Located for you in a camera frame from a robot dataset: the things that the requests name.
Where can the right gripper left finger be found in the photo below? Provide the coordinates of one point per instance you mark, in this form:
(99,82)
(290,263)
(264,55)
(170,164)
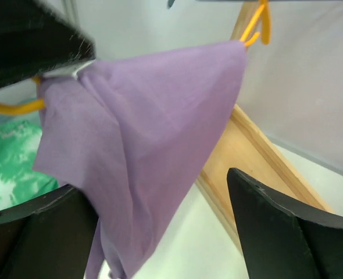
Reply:
(47,237)

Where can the purple trousers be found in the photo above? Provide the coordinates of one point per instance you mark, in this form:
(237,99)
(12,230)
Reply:
(134,135)

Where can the wooden clothes rack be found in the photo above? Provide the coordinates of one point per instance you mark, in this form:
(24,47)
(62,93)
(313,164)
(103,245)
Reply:
(245,147)

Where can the yellow plastic hanger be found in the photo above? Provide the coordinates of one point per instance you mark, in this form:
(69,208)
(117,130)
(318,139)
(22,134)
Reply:
(253,23)

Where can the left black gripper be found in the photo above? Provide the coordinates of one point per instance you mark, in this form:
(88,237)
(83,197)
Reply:
(35,39)

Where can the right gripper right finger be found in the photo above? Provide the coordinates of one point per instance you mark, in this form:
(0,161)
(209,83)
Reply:
(282,237)

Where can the green white cloth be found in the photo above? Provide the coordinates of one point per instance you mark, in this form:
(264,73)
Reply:
(19,141)

